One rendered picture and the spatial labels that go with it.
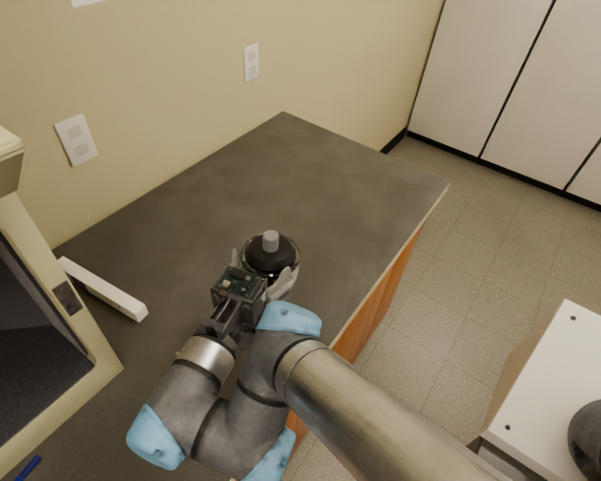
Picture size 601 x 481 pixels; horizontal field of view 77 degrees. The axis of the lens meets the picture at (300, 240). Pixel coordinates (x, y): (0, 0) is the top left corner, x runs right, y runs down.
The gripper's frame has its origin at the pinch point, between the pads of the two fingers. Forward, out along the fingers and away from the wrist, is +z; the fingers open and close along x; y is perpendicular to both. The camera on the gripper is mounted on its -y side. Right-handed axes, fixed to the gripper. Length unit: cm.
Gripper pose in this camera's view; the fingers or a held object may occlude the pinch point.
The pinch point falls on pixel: (269, 262)
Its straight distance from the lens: 70.5
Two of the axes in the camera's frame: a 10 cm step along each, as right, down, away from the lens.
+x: -9.3, -3.0, 2.1
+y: 0.6, -6.9, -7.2
